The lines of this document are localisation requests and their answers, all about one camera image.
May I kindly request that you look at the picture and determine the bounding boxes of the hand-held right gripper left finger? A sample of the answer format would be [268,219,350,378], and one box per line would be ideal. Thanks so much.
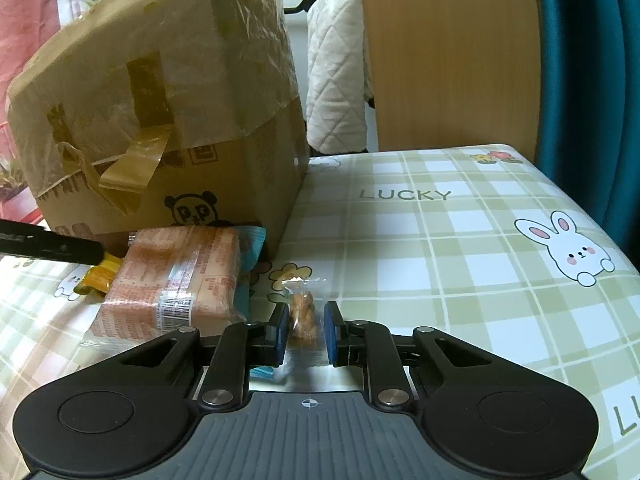
[120,303,292,411]

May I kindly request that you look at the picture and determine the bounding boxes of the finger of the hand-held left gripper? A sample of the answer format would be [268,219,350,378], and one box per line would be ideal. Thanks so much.
[0,217,109,266]

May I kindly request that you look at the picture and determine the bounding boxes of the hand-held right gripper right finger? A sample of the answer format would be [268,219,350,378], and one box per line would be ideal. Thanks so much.
[322,301,502,409]

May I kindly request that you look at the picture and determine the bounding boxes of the small clear-wrapped brown snack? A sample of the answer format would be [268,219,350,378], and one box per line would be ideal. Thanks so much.
[281,275,328,363]

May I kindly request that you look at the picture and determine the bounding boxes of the small orange-yellow wrapper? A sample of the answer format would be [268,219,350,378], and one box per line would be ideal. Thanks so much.
[74,254,124,302]

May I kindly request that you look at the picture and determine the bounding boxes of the brown cardboard box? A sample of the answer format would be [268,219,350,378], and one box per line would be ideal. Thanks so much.
[7,0,312,262]

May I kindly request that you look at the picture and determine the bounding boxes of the blue snack packet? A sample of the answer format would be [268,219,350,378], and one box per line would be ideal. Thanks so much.
[234,226,277,382]

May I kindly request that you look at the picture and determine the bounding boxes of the green checked tablecloth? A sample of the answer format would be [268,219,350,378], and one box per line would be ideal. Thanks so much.
[0,144,640,480]

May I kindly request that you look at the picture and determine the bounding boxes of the pink biscuit packet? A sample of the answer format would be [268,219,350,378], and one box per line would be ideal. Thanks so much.
[80,225,251,347]

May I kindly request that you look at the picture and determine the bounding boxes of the red plant-print curtain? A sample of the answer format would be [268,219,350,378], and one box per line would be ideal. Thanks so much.
[0,0,132,227]

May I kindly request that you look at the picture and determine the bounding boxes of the white quilted cloth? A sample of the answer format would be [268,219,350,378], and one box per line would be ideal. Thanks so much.
[305,0,377,157]

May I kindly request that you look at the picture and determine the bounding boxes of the wooden chair back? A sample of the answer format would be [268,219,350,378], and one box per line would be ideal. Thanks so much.
[352,0,544,154]

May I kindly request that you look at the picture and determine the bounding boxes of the teal curtain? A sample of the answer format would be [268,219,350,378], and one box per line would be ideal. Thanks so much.
[531,0,640,263]

